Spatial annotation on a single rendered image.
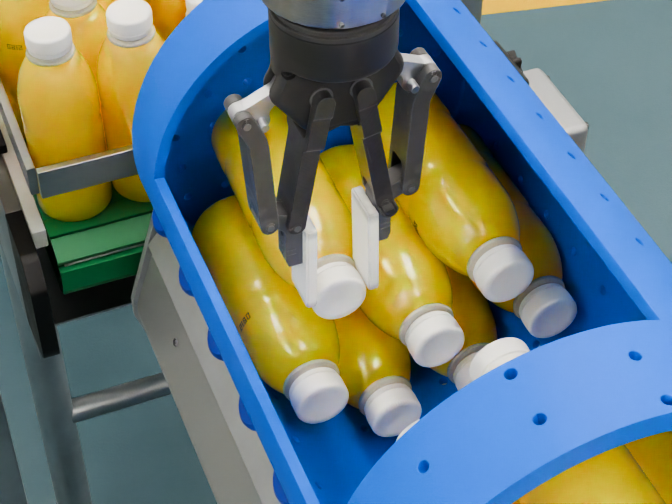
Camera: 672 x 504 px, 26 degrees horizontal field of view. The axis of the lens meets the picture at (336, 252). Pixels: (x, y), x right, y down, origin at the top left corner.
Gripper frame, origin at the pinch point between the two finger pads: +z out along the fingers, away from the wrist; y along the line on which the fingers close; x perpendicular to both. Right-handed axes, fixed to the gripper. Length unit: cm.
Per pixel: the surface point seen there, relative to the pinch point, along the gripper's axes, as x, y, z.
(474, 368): -14.0, 3.3, -1.6
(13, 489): 44, -23, 71
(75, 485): 61, -14, 96
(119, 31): 35.8, -5.1, 5.3
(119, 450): 78, -5, 114
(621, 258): -15.0, 11.7, -8.6
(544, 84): 41, 40, 28
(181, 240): 7.3, -8.5, 2.7
